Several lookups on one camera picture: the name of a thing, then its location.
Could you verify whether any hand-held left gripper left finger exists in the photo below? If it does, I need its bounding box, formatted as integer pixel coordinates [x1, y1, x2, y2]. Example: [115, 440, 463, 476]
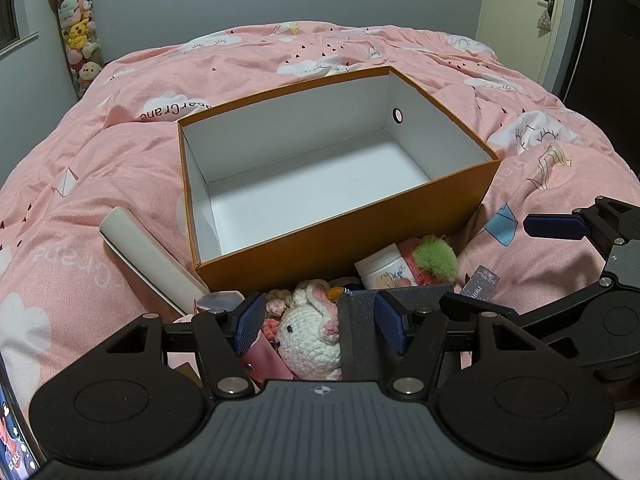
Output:
[102, 292, 266, 399]

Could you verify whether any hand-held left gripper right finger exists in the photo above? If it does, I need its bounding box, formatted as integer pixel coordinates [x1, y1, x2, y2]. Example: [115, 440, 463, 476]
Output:
[375, 292, 548, 396]

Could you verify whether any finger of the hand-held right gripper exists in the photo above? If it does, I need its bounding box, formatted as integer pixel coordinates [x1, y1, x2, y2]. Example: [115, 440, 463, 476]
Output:
[440, 280, 621, 345]
[524, 196, 640, 261]

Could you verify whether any dark grey textured box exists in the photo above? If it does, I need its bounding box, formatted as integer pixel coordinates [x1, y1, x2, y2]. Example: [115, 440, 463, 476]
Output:
[338, 282, 455, 382]

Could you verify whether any cream crochet doll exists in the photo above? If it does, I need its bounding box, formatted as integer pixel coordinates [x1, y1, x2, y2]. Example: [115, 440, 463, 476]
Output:
[261, 290, 297, 343]

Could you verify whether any white crochet bunny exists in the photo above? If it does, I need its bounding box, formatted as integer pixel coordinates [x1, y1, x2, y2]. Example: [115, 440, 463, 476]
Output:
[277, 280, 343, 381]

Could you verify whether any pink green fluffy ball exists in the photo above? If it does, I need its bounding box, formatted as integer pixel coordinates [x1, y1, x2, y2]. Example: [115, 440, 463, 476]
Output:
[397, 234, 460, 287]

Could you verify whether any white box with orange rim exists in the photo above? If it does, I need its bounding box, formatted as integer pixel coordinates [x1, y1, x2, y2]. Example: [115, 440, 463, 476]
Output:
[178, 65, 502, 293]

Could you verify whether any small dark label box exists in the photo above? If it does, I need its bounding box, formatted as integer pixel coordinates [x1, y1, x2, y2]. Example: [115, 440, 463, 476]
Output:
[459, 264, 502, 302]

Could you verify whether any white jar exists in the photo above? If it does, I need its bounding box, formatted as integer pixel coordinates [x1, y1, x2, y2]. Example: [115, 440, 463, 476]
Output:
[354, 242, 417, 290]

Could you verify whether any small gold box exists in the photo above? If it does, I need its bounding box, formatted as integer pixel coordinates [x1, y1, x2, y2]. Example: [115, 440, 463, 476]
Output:
[170, 363, 202, 387]

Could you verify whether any dark wardrobe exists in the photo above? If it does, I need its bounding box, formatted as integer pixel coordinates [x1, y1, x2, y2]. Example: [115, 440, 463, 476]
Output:
[557, 0, 640, 111]

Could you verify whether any door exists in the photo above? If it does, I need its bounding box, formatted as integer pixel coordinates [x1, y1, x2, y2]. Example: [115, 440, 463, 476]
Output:
[475, 0, 573, 93]

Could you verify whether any pink printed blanket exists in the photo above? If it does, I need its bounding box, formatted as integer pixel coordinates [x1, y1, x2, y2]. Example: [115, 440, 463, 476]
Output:
[0, 22, 640, 480]

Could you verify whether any phone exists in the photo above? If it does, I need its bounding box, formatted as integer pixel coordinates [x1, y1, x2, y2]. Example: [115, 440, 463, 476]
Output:
[0, 355, 43, 480]

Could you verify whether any clear tube of plush toys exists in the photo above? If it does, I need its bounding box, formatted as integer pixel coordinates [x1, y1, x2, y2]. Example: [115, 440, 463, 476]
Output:
[47, 0, 106, 101]

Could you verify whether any window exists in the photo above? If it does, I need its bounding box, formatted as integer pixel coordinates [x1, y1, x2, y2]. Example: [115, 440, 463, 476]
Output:
[0, 0, 41, 58]

